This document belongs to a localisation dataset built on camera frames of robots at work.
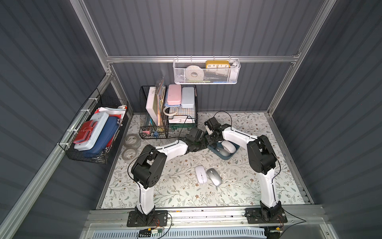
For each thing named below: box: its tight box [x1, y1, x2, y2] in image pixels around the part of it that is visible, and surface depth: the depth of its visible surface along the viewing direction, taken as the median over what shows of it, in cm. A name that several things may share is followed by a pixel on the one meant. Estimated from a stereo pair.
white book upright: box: [145, 86, 159, 126], surface depth 94 cm
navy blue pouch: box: [80, 116, 120, 157], surface depth 68 cm
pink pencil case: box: [167, 84, 182, 106], surface depth 98 cm
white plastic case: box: [74, 111, 110, 151], surface depth 67 cm
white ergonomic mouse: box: [221, 140, 237, 154], surface depth 98 cm
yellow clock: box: [205, 60, 231, 69], surface depth 90 cm
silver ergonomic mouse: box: [215, 146, 231, 157], surface depth 99 cm
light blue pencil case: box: [181, 86, 195, 109], surface depth 101 cm
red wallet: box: [73, 119, 98, 144], surface depth 64 cm
